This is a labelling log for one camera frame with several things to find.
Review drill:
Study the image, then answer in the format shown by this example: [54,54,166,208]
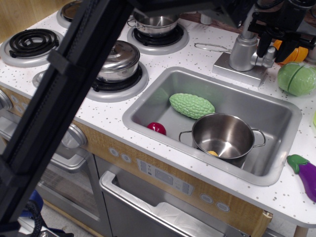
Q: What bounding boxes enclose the dishwasher door with handle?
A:
[96,158,247,237]

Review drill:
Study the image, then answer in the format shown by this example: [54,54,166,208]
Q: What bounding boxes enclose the red toy fruit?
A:
[147,122,166,135]

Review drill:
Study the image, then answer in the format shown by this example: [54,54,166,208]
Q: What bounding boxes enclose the purple toy eggplant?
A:
[287,155,316,202]

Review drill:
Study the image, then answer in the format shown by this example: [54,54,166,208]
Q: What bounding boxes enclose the open steel pot in sink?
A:
[178,113,266,168]

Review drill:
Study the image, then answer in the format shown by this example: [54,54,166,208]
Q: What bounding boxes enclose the orange toy pumpkin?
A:
[278,46,309,65]

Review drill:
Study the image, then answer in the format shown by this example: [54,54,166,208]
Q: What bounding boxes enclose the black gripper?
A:
[248,0,316,63]

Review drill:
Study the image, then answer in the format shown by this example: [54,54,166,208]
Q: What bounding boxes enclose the silver front panel knob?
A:
[61,123,87,149]

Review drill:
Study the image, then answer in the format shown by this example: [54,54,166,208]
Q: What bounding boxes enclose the silver toy faucet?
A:
[212,9,277,87]

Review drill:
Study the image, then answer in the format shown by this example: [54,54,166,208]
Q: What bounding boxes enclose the black coil burner left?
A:
[0,29,63,68]

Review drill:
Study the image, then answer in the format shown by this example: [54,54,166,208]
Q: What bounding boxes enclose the steel lid on burner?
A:
[61,0,82,22]

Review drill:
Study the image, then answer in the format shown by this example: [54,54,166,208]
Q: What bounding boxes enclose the front right stove burner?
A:
[86,63,149,103]

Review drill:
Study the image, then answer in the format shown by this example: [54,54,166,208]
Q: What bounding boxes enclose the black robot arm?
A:
[0,0,316,236]

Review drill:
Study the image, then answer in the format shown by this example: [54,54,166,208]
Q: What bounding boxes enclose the open steel pot on burner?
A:
[127,12,180,37]

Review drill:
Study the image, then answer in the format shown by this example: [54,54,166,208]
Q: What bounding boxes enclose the green toy cabbage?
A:
[277,62,316,96]

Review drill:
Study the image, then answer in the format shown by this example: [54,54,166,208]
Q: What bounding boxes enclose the stove burner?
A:
[86,63,149,103]
[127,24,189,55]

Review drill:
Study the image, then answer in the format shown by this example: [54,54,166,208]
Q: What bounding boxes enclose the silver faucet lever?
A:
[250,46,277,68]

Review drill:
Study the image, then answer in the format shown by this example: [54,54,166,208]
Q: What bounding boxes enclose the green toy bitter melon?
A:
[169,93,215,119]

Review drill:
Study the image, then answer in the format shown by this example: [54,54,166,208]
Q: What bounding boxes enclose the oven door with handle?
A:
[0,110,113,237]

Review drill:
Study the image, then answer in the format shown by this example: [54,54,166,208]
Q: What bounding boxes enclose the lidded steel pot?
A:
[97,40,140,83]

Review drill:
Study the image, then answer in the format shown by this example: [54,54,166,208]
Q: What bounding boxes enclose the small yellow toy piece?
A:
[208,151,218,157]

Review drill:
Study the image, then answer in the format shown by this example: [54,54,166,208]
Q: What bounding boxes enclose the back right stove burner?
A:
[127,24,189,55]

